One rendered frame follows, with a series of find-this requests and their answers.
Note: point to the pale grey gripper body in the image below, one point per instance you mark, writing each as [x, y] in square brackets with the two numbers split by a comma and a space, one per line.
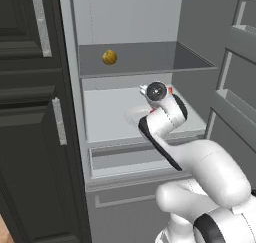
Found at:
[143, 90]

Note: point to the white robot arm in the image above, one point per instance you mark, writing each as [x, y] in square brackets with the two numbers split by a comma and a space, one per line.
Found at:
[206, 167]

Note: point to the glass fridge shelf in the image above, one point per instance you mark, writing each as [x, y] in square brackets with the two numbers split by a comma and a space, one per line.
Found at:
[140, 58]

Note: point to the white fridge shelf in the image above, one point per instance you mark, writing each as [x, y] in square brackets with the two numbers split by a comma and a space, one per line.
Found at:
[106, 117]

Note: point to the grey fridge drawer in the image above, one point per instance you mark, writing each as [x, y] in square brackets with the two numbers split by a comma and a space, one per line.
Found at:
[126, 160]

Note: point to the grey fridge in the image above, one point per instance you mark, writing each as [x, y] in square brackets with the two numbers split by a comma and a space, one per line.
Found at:
[75, 120]

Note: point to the grey fridge door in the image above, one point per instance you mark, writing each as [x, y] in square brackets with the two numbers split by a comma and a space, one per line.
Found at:
[233, 77]

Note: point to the grey fridge door bin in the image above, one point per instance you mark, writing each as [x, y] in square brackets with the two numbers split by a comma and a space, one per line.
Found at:
[238, 115]
[243, 42]

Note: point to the yellow round fruit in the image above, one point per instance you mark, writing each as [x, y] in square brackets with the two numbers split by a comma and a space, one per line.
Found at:
[109, 57]

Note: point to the grey freezer drawer front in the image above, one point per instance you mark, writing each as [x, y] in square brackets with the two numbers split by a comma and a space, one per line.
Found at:
[123, 220]

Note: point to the dark tall cupboard door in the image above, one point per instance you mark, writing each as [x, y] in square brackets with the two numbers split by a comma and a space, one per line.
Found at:
[30, 173]

